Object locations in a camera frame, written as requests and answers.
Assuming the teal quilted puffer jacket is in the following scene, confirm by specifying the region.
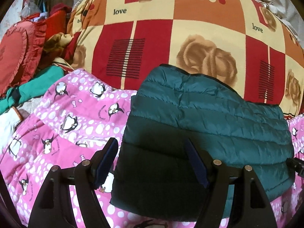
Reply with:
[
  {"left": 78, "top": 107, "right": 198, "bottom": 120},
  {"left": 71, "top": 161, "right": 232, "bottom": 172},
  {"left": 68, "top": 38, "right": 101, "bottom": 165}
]
[{"left": 110, "top": 65, "right": 295, "bottom": 222}]

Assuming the red clothes pile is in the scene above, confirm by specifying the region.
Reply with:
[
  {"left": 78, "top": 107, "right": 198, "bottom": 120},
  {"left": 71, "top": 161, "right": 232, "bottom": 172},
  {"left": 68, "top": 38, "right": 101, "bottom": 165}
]
[{"left": 27, "top": 4, "right": 73, "bottom": 65}]

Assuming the teal green folded garment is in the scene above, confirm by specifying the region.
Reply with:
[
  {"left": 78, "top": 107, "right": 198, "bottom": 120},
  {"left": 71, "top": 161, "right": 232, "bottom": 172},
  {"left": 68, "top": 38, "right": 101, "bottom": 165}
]
[{"left": 1, "top": 65, "right": 64, "bottom": 114}]

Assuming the red ruffled heart pillow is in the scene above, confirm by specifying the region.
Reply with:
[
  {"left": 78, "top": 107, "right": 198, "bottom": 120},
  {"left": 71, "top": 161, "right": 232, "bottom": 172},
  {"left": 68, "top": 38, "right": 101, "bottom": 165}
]
[{"left": 1, "top": 20, "right": 47, "bottom": 97}]

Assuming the red cream rose blanket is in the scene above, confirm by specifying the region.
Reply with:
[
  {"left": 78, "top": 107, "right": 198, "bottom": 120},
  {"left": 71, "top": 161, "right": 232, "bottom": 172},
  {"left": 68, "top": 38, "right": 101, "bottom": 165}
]
[{"left": 67, "top": 0, "right": 303, "bottom": 118}]

